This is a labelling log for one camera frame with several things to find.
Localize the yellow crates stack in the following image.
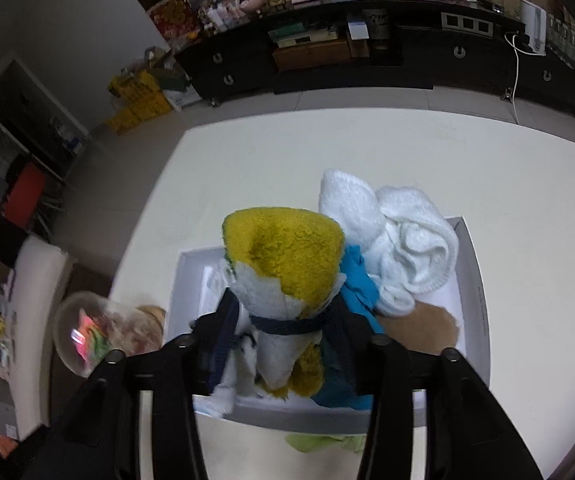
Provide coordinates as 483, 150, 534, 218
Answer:
105, 70, 173, 134

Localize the black TV cabinet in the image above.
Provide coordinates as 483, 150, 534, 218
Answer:
175, 0, 575, 116

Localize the pink round speaker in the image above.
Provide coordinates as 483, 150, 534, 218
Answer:
238, 0, 265, 14

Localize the light green cloth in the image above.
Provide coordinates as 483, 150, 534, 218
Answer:
284, 434, 367, 454

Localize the yellow white plush towel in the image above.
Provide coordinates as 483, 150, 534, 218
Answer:
196, 207, 346, 417

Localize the white power cable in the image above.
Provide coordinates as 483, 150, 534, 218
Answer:
501, 32, 534, 126

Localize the white air purifier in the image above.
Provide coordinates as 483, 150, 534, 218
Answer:
519, 0, 548, 55

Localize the white shallow cardboard box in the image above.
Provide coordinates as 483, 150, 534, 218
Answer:
163, 214, 491, 436

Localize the glass dome with flowers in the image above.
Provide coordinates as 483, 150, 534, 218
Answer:
53, 292, 166, 378

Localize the brown plush bear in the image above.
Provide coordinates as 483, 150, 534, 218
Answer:
376, 301, 460, 356

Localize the blue cloth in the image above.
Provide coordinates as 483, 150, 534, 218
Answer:
312, 245, 384, 411

